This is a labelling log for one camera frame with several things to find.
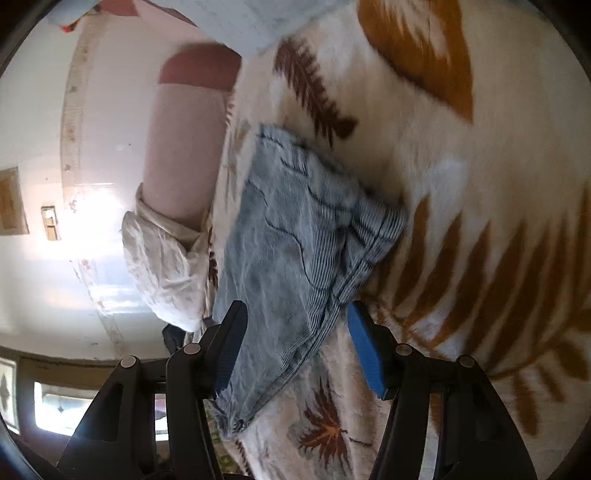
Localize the pink headboard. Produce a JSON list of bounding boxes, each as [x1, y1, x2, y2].
[[99, 0, 199, 28]]

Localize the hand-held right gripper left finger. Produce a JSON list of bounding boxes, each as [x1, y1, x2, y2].
[[55, 300, 249, 480]]

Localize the wall switch plate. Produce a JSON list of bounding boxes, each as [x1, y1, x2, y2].
[[41, 205, 62, 241]]

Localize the pink bolster pillow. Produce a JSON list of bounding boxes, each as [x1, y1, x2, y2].
[[141, 41, 243, 232]]

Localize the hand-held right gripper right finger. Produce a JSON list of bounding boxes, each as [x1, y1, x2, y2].
[[346, 301, 539, 480]]

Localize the light blue pillow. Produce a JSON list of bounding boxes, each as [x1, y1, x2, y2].
[[48, 0, 356, 58]]

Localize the wall picture frame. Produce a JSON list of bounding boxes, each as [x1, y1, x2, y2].
[[0, 167, 29, 236]]

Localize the dark cloth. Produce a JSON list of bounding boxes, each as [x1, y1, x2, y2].
[[161, 316, 218, 357]]

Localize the light blue denim pants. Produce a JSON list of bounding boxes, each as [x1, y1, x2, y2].
[[210, 124, 409, 435]]

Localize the cream leaf printed blanket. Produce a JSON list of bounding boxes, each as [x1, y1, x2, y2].
[[198, 0, 591, 480]]

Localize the window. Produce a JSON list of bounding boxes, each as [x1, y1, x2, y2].
[[0, 355, 171, 444]]

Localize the green patterned cloth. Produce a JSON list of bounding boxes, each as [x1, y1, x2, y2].
[[203, 406, 245, 476]]

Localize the white crumpled pillow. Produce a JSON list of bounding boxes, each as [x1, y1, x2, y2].
[[121, 182, 218, 333]]

